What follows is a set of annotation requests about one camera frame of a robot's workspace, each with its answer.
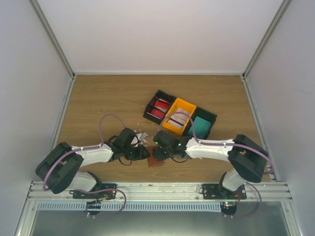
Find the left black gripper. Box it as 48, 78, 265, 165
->
123, 144, 150, 161

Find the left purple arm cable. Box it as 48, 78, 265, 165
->
43, 114, 127, 191

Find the lower red card stack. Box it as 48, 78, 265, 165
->
149, 109, 164, 119

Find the red card stack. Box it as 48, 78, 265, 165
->
149, 109, 164, 119
155, 99, 170, 112

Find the black bin with red cards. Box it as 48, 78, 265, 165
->
143, 90, 177, 124

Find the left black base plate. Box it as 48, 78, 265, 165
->
69, 183, 117, 200

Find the black bin with teal cards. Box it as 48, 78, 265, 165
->
190, 107, 217, 140

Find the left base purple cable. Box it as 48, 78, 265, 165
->
85, 188, 127, 219

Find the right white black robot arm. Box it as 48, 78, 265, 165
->
153, 130, 270, 199

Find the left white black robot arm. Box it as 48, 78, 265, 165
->
35, 128, 150, 199

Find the upper red card stack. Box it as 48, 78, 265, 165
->
155, 99, 170, 112

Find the grey slotted cable duct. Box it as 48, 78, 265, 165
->
37, 201, 221, 212

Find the teal card stack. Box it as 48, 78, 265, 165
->
193, 116, 211, 139

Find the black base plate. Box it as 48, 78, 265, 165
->
199, 183, 247, 200
69, 183, 117, 200

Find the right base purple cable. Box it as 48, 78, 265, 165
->
221, 181, 264, 219

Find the aluminium front rail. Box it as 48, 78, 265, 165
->
27, 181, 292, 202

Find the brown leather card holder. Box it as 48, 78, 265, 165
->
147, 146, 165, 168

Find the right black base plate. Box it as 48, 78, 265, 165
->
199, 183, 247, 200

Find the white patterned card stack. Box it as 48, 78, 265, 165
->
167, 108, 190, 130

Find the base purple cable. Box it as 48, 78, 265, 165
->
221, 181, 264, 219
85, 188, 127, 219

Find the yellow plastic bin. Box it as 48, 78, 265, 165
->
162, 98, 197, 135

